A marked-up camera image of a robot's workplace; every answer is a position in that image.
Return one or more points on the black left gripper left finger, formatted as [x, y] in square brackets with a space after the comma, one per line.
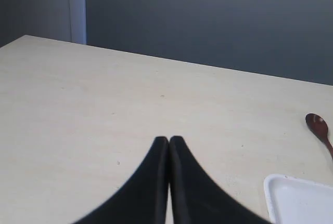
[143, 198]

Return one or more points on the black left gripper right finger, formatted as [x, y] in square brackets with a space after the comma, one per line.
[196, 198]

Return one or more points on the brown wooden spoon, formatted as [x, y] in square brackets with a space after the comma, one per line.
[319, 128]

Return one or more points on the white plastic tray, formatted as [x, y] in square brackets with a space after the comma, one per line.
[294, 200]

